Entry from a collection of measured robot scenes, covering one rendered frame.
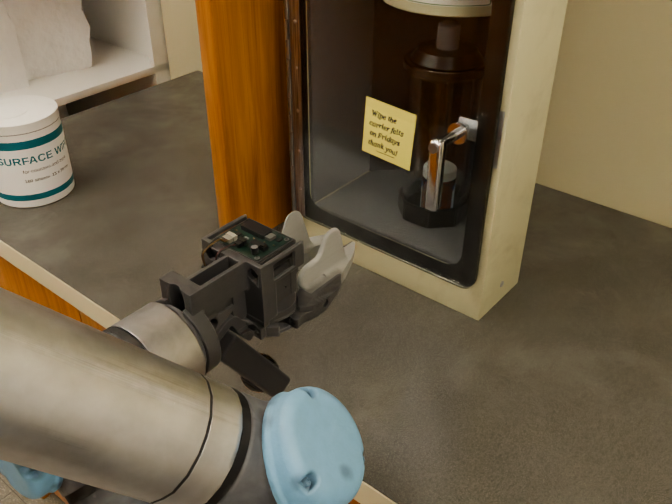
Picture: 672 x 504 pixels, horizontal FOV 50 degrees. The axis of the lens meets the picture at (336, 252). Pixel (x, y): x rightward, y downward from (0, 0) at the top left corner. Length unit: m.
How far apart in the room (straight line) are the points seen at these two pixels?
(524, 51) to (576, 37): 0.44
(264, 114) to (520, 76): 0.40
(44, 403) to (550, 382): 0.66
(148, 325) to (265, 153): 0.56
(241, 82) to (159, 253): 0.29
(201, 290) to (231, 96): 0.48
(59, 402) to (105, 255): 0.78
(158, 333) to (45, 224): 0.71
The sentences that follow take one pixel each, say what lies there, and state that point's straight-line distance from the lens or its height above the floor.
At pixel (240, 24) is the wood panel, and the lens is 0.98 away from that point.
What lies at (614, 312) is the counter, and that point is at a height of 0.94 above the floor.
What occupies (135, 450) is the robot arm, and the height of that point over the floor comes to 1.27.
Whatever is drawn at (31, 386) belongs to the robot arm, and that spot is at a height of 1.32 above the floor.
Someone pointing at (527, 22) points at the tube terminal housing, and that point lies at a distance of 0.80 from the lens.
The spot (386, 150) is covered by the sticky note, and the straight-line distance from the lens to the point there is 0.91.
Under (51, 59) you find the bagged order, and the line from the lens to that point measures 1.92.
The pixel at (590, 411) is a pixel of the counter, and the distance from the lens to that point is 0.88.
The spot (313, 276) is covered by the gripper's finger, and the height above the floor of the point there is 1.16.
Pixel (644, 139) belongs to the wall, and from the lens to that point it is 1.25.
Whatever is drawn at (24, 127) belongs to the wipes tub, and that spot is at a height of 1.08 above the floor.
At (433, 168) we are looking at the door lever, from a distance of 0.81.
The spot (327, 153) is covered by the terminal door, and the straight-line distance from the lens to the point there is 0.98.
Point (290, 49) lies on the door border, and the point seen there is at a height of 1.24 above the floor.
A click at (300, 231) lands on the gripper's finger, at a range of 0.69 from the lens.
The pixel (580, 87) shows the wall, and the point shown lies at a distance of 1.26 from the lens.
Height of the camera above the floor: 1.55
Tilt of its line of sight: 34 degrees down
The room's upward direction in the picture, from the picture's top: straight up
